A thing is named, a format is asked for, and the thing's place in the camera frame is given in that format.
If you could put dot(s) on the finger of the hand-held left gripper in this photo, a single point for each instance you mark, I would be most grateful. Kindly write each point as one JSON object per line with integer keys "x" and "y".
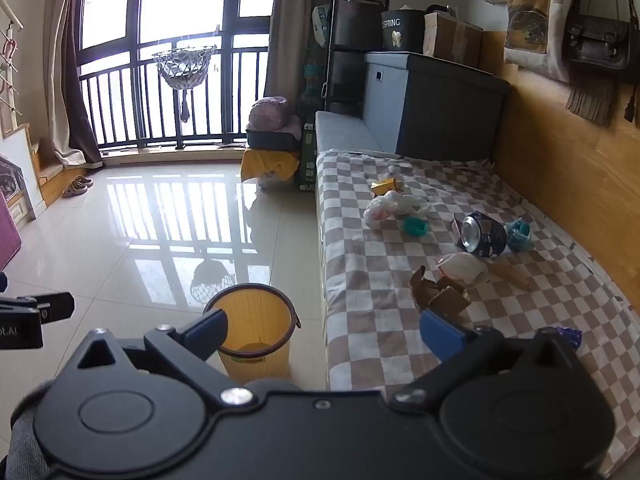
{"x": 56, "y": 306}

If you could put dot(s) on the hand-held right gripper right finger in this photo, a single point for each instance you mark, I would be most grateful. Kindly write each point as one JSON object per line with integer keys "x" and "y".
{"x": 440, "y": 335}

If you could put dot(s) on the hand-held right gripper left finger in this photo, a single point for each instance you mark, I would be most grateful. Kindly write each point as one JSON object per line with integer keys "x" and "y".
{"x": 210, "y": 327}

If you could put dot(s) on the torn cigarette pack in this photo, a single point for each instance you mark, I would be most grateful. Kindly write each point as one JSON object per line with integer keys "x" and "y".
{"x": 442, "y": 297}

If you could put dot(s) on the yellow plastic wastebasket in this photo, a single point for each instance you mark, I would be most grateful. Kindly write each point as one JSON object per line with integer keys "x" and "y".
{"x": 260, "y": 320}

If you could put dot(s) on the brown paper strip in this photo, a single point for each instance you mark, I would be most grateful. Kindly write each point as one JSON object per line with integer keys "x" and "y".
{"x": 510, "y": 275}

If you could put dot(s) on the teal plastic lid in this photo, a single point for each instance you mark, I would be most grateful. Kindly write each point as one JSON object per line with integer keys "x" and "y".
{"x": 415, "y": 226}

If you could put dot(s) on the teal plastic snack wrapper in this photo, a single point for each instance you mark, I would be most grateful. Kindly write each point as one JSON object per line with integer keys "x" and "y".
{"x": 520, "y": 235}

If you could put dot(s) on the pink board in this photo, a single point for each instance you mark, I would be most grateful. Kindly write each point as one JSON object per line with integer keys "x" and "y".
{"x": 7, "y": 232}

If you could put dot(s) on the brown white checkered blanket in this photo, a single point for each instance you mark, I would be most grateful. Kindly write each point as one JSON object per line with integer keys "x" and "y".
{"x": 380, "y": 260}

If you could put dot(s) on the person's grey clothing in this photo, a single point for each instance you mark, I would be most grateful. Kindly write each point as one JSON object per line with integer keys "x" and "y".
{"x": 20, "y": 435}

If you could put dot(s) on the crushed blue drink can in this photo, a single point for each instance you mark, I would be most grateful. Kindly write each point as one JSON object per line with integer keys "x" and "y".
{"x": 482, "y": 235}

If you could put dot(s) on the beige slipper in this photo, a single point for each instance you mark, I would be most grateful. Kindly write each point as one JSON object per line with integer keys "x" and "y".
{"x": 74, "y": 191}
{"x": 84, "y": 181}

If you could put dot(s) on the purple crumpled wrapper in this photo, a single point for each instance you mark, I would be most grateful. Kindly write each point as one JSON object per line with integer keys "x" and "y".
{"x": 562, "y": 337}

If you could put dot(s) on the white plastic bag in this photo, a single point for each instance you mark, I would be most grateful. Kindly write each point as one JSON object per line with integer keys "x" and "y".
{"x": 385, "y": 207}

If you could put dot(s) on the white framed board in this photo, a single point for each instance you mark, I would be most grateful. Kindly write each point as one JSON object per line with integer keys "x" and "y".
{"x": 17, "y": 170}

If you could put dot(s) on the yellow crumpled packet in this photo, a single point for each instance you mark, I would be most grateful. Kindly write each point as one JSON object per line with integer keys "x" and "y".
{"x": 385, "y": 187}

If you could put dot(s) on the white sack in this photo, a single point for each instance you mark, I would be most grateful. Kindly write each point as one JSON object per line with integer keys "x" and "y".
{"x": 275, "y": 180}

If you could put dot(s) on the small white tissue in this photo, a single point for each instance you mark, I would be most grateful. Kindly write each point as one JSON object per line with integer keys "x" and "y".
{"x": 392, "y": 168}

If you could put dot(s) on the yellow cloth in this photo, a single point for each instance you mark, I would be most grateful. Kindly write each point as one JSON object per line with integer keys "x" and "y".
{"x": 270, "y": 162}

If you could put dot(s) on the green carton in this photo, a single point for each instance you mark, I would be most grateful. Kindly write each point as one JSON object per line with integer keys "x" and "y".
{"x": 307, "y": 160}

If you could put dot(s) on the black tray case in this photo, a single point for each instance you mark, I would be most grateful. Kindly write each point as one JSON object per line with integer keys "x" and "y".
{"x": 272, "y": 140}

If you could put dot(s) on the black balcony railing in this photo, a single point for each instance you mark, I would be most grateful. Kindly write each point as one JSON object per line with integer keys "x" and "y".
{"x": 130, "y": 105}

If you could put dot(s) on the beige brown curtain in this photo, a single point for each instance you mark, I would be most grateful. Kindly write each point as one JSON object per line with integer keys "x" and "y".
{"x": 290, "y": 35}
{"x": 75, "y": 85}

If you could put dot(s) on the pink stuffed bag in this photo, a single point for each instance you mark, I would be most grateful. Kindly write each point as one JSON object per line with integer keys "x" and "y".
{"x": 270, "y": 112}

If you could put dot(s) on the grey mattress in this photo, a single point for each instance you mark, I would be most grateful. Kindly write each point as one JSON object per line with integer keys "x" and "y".
{"x": 345, "y": 132}

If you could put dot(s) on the grey fabric storage box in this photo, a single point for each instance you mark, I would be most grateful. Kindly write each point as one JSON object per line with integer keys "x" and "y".
{"x": 440, "y": 110}

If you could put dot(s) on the white clothes rack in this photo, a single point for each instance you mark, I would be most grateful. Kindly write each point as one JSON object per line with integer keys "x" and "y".
{"x": 7, "y": 60}

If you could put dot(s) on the hanging net basket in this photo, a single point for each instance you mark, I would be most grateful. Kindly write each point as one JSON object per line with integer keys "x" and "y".
{"x": 182, "y": 67}

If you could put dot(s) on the teal patterned bag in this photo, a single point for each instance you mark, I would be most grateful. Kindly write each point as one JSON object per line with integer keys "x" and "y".
{"x": 312, "y": 80}

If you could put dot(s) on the cardboard box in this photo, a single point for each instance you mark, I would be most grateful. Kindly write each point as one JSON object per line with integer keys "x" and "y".
{"x": 452, "y": 37}

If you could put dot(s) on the black round box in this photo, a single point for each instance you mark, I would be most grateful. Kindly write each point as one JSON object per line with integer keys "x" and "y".
{"x": 402, "y": 30}

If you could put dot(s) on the white green paper pack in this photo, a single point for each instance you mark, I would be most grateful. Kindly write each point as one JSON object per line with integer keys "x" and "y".
{"x": 321, "y": 22}

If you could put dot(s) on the black drawer tower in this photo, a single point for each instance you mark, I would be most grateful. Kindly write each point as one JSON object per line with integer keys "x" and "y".
{"x": 357, "y": 20}

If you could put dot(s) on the white decorative pillow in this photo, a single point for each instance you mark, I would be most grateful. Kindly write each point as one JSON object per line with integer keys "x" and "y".
{"x": 537, "y": 20}

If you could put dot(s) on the brown leather fringed bag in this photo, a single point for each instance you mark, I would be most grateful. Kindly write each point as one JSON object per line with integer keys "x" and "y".
{"x": 597, "y": 45}

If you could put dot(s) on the wooden wall panel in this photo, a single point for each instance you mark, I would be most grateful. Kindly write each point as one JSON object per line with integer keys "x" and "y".
{"x": 565, "y": 170}

